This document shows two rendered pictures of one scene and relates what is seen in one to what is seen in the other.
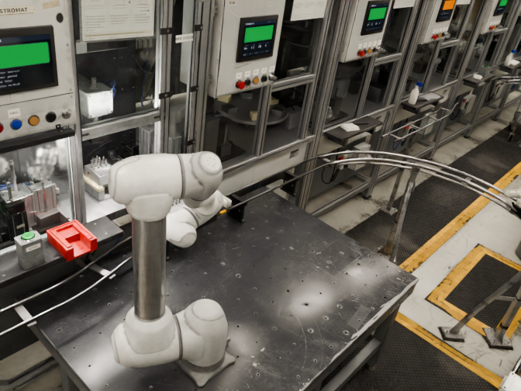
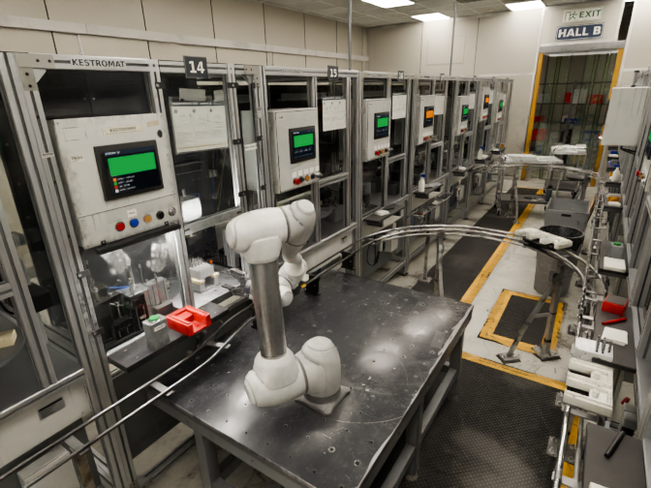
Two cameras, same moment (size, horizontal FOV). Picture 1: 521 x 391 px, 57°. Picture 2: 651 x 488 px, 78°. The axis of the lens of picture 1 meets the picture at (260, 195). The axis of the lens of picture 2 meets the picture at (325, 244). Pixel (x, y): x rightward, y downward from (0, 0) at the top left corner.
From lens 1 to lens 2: 0.39 m
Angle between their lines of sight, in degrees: 12
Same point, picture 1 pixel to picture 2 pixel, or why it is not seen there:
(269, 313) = (365, 351)
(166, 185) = (275, 228)
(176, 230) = not seen: hidden behind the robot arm
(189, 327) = (309, 360)
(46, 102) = (155, 203)
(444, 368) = (512, 384)
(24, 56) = (137, 164)
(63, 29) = (163, 142)
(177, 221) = not seen: hidden behind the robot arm
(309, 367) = (413, 381)
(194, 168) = (294, 211)
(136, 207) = (255, 251)
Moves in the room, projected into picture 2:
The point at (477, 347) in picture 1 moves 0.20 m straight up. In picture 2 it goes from (532, 363) to (537, 340)
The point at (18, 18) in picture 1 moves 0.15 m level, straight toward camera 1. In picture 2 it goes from (130, 135) to (138, 137)
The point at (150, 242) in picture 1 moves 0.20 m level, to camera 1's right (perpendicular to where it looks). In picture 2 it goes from (268, 282) to (325, 279)
